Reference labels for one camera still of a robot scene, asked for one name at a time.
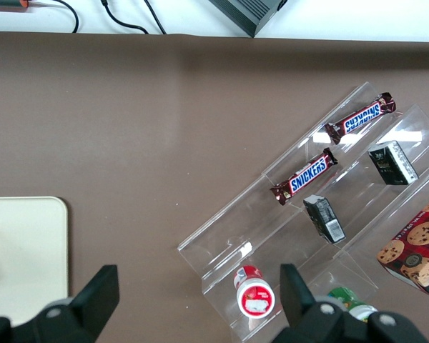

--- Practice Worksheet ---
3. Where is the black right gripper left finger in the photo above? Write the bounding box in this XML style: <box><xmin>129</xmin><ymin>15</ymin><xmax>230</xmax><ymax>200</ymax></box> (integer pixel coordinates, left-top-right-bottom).
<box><xmin>0</xmin><ymin>264</ymin><xmax>121</xmax><ymax>343</ymax></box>

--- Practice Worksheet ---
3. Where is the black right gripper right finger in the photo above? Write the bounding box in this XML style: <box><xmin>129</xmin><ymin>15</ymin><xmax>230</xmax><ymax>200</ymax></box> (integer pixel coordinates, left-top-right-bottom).
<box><xmin>271</xmin><ymin>263</ymin><xmax>428</xmax><ymax>343</ymax></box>

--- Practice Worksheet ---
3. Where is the cream plastic tray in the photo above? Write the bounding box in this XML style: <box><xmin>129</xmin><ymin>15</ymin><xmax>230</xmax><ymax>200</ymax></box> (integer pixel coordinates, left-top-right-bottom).
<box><xmin>0</xmin><ymin>196</ymin><xmax>70</xmax><ymax>324</ymax></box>

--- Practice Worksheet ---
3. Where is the red white yoghurt bottle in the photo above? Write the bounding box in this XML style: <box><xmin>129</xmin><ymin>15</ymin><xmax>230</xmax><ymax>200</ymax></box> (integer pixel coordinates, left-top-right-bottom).
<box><xmin>232</xmin><ymin>264</ymin><xmax>276</xmax><ymax>319</ymax></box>

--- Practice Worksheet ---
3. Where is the green white yoghurt bottle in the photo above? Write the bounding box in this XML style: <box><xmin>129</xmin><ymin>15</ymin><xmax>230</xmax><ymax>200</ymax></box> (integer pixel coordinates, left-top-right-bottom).
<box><xmin>326</xmin><ymin>287</ymin><xmax>379</xmax><ymax>322</ymax></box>

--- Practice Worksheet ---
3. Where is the clear acrylic stepped stand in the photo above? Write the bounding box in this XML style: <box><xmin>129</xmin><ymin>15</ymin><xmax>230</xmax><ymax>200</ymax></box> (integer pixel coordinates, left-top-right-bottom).
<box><xmin>177</xmin><ymin>81</ymin><xmax>429</xmax><ymax>342</ymax></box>

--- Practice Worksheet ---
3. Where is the small black carton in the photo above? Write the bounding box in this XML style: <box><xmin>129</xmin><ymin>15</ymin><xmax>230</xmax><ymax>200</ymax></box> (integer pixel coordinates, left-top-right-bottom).
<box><xmin>367</xmin><ymin>139</ymin><xmax>420</xmax><ymax>187</ymax></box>
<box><xmin>302</xmin><ymin>194</ymin><xmax>346</xmax><ymax>244</ymax></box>

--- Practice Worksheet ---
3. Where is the brown Snickers bar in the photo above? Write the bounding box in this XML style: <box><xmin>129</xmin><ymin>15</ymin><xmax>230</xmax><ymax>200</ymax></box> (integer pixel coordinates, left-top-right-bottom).
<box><xmin>270</xmin><ymin>147</ymin><xmax>340</xmax><ymax>207</ymax></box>
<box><xmin>323</xmin><ymin>91</ymin><xmax>398</xmax><ymax>145</ymax></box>

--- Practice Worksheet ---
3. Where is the red cookie box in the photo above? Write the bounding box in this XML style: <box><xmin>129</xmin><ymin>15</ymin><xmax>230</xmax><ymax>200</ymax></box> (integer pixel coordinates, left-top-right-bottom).
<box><xmin>375</xmin><ymin>189</ymin><xmax>429</xmax><ymax>298</ymax></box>

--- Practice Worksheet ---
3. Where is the dark grey ribbed box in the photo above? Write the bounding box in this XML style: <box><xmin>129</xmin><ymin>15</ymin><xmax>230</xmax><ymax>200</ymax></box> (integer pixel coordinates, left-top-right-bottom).
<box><xmin>208</xmin><ymin>0</ymin><xmax>291</xmax><ymax>39</ymax></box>

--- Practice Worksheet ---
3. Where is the orange tipped tool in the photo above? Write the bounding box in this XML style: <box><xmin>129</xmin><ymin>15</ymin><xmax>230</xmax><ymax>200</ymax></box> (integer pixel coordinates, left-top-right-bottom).
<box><xmin>0</xmin><ymin>0</ymin><xmax>31</xmax><ymax>10</ymax></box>

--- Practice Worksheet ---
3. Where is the black cable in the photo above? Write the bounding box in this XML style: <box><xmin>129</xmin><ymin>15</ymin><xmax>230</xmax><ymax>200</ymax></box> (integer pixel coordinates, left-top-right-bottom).
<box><xmin>99</xmin><ymin>0</ymin><xmax>150</xmax><ymax>35</ymax></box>
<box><xmin>27</xmin><ymin>0</ymin><xmax>81</xmax><ymax>34</ymax></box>
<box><xmin>142</xmin><ymin>0</ymin><xmax>168</xmax><ymax>36</ymax></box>

